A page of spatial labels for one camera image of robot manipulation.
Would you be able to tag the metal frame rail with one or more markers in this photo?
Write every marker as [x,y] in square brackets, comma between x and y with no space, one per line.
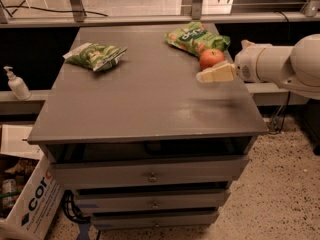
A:
[55,13]

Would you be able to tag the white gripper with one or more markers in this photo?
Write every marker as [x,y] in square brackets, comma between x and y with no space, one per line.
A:
[246,64]

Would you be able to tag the grey drawer cabinet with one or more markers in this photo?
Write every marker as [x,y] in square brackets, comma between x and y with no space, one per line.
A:
[145,144]

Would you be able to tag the white cardboard box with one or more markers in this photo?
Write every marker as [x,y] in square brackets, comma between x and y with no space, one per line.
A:
[30,195]

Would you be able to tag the red apple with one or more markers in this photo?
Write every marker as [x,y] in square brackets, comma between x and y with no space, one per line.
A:
[210,57]

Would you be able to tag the white pump bottle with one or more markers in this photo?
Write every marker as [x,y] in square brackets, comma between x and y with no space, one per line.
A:
[17,85]

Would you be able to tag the green white snack bag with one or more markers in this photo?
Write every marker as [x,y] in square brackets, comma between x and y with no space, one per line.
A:
[94,56]

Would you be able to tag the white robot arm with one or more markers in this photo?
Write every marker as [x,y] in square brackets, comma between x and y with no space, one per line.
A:
[294,68]

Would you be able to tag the green rice chip bag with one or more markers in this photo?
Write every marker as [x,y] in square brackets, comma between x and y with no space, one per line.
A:
[194,38]

